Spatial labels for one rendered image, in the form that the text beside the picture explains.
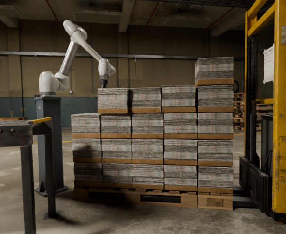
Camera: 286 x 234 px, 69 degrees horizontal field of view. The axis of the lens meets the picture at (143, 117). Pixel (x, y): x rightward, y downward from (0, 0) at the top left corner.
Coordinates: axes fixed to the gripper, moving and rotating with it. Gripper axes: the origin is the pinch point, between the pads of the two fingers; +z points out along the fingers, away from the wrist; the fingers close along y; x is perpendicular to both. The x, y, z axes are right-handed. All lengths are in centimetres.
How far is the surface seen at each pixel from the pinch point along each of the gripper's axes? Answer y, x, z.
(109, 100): -21.1, -12.6, 0.2
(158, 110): -19, -57, 8
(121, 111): -22.4, -24.2, 9.5
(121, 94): -21.6, -23.9, -5.7
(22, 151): -97, 13, 31
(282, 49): -38, -145, -36
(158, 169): -19, -57, 61
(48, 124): -49, 28, 20
